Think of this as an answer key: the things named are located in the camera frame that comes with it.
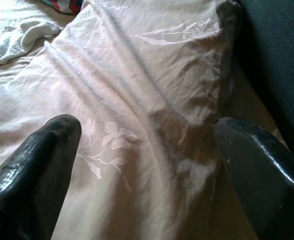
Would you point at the red white striped pillow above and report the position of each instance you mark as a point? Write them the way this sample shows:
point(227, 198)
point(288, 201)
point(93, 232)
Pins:
point(62, 5)

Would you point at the beige floral pillow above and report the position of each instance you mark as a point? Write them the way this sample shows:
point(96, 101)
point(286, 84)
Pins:
point(137, 87)

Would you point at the dark green bed headboard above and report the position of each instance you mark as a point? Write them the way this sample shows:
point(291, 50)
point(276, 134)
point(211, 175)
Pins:
point(282, 62)

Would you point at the white crumpled cloth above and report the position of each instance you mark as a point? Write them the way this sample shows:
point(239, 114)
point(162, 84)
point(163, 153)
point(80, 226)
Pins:
point(29, 35)

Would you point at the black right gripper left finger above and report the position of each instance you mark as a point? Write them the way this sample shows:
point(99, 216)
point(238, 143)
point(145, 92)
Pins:
point(29, 175)

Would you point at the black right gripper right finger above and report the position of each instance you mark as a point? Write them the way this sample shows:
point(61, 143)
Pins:
point(262, 180)

